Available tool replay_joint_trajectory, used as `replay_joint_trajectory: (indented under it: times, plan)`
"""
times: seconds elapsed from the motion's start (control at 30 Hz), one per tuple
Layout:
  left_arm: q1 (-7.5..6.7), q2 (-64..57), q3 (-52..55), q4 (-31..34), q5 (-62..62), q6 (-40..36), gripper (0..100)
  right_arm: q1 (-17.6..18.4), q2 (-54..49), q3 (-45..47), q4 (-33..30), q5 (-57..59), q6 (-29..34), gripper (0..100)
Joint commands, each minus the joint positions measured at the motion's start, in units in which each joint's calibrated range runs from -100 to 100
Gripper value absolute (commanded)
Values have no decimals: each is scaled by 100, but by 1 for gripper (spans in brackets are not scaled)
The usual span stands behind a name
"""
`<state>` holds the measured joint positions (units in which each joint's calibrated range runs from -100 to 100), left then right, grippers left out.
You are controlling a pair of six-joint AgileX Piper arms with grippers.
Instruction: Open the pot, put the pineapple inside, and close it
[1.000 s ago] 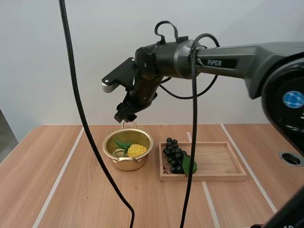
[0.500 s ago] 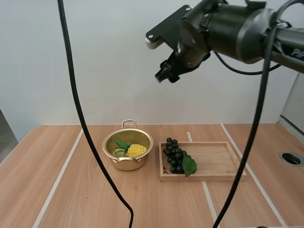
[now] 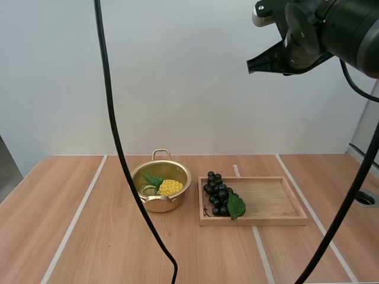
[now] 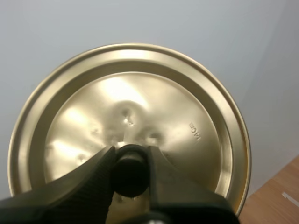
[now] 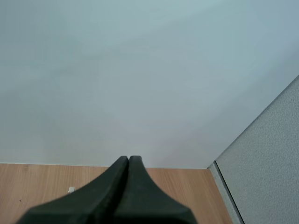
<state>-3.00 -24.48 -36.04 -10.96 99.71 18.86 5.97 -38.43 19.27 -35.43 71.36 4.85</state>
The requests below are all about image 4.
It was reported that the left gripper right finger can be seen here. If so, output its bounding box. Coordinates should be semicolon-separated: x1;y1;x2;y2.
130;144;241;224

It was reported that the gold pot lid black knob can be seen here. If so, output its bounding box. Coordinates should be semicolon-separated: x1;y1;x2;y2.
7;42;252;217

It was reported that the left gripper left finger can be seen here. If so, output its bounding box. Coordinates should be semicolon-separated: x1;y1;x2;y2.
0;145;116;224

